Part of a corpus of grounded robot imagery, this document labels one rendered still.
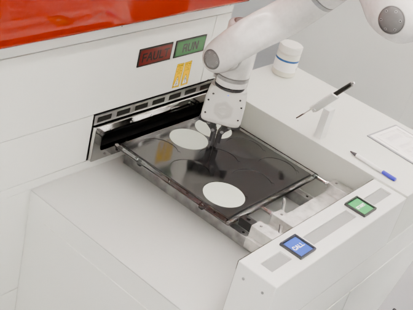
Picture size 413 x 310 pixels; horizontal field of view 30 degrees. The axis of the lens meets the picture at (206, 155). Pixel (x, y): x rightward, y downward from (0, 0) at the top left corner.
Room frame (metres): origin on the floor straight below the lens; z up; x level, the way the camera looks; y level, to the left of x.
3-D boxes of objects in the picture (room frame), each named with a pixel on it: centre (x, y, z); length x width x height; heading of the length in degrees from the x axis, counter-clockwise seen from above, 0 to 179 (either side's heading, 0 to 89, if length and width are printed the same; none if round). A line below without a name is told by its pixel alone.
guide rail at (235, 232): (1.49, -0.02, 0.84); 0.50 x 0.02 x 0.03; 57
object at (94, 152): (1.73, 0.15, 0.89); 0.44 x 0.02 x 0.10; 147
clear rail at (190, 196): (1.47, 0.06, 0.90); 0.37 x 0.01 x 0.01; 57
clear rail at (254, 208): (1.53, -0.18, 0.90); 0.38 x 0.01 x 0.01; 147
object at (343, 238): (1.37, -0.30, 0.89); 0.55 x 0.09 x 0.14; 147
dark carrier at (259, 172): (1.63, -0.03, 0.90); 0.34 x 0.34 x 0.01; 57
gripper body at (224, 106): (1.69, -0.01, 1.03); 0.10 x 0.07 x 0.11; 91
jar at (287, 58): (2.11, -0.16, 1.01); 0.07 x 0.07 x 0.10
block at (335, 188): (1.64, -0.35, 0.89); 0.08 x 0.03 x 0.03; 57
